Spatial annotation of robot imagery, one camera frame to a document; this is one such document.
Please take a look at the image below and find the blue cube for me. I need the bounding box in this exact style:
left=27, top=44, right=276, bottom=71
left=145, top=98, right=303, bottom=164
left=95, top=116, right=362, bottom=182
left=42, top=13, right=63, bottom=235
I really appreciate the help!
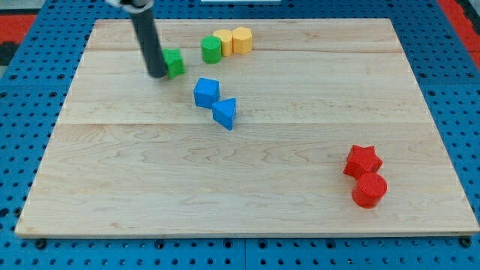
left=193, top=78, right=220, bottom=109

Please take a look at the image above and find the wooden board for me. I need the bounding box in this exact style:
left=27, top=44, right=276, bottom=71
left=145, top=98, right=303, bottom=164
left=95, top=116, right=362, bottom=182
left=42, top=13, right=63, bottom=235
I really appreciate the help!
left=15, top=19, right=479, bottom=239

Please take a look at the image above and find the blue triangular prism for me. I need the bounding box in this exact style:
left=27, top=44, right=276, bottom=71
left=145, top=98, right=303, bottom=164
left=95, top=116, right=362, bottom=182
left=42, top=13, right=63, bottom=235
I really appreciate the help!
left=211, top=98, right=236, bottom=131

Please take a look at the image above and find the green cylinder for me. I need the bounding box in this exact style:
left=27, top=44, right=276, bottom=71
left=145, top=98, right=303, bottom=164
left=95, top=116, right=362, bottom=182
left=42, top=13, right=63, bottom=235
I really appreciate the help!
left=200, top=35, right=222, bottom=64

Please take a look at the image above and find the yellow hexagonal block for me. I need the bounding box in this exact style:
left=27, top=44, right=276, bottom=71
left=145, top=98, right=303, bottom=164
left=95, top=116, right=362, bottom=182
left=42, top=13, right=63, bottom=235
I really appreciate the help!
left=232, top=27, right=253, bottom=55

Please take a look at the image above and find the green star block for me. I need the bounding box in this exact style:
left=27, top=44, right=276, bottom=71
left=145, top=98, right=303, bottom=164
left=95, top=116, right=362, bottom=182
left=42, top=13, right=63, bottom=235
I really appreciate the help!
left=162, top=48, right=185, bottom=79

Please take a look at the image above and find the yellow rounded block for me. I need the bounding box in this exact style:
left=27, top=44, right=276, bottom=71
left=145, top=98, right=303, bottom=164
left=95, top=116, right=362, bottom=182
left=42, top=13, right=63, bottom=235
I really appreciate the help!
left=213, top=29, right=233, bottom=57

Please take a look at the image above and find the red star block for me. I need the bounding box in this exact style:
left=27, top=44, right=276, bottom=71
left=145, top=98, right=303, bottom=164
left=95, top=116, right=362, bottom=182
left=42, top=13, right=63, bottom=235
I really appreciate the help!
left=343, top=145, right=383, bottom=179

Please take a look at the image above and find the red cylinder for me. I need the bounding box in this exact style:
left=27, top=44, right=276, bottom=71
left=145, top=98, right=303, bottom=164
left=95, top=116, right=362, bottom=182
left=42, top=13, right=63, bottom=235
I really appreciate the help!
left=352, top=172, right=388, bottom=209

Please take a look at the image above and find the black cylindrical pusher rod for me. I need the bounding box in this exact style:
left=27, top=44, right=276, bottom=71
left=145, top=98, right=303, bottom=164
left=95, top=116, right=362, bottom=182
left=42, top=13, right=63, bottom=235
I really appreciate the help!
left=130, top=1, right=168, bottom=78

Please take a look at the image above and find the silver rod mount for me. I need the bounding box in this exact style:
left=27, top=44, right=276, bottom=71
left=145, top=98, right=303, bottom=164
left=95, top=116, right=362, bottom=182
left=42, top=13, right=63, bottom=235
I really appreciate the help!
left=105, top=0, right=155, bottom=8

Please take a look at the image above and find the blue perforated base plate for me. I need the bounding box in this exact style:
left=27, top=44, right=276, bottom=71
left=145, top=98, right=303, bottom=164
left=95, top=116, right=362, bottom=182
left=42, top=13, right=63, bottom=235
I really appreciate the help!
left=1, top=0, right=479, bottom=269

